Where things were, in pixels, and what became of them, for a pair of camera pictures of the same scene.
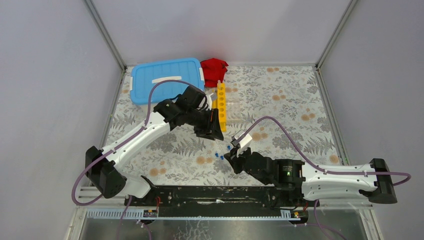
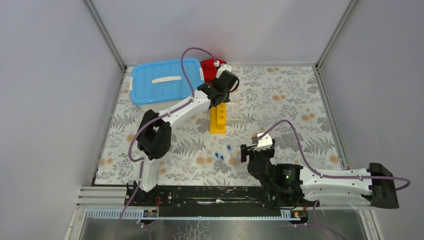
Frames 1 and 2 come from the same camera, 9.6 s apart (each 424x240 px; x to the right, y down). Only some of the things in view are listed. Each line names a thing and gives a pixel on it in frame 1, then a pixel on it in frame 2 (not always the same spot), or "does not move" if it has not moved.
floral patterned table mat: [281, 111] does not move
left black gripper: [211, 130] -> [225, 99]
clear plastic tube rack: [233, 110] does not move
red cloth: [214, 70] does not move
